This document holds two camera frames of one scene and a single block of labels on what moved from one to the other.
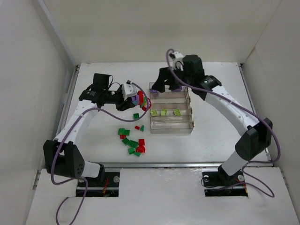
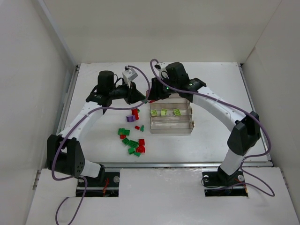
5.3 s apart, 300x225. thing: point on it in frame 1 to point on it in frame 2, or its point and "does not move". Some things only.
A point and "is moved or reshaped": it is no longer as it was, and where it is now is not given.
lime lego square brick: x=153 y=112 does not move
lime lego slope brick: x=163 y=111 does not move
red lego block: x=141 y=97 is moved or reshaped
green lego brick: x=122 y=131 does not move
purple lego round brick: x=135 y=100 is moved or reshaped
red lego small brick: x=141 y=142 does not move
